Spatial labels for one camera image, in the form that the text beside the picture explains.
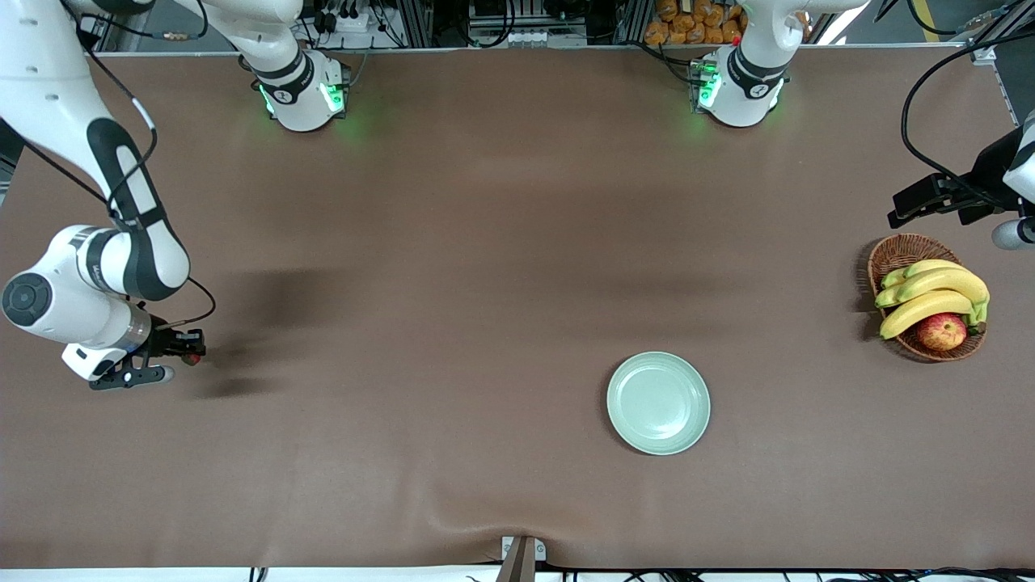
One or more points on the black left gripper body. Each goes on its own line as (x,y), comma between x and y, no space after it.
(987,171)

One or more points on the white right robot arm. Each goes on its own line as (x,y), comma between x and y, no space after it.
(48,97)

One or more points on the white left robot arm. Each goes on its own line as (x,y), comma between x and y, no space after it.
(740,93)

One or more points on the pale green round plate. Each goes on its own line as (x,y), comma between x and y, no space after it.
(658,402)

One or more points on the brown wicker basket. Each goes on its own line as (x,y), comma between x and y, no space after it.
(897,250)

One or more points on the yellow banana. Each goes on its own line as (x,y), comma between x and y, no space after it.
(922,311)
(946,283)
(930,266)

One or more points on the red yellow apple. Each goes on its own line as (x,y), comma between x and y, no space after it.
(942,331)

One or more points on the pile of golden bread rolls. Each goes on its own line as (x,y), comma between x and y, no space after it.
(695,24)

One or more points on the brown table mat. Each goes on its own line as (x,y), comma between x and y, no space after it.
(485,242)

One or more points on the white power strip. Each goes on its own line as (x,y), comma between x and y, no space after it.
(356,23)

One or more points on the white connector block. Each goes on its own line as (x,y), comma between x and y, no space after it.
(530,36)

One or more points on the aluminium frame strut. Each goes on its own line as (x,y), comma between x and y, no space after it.
(994,36)

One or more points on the aluminium frame post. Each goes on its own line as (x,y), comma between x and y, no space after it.
(635,20)
(416,20)

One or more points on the grey metal mount bracket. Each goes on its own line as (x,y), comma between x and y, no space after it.
(521,558)

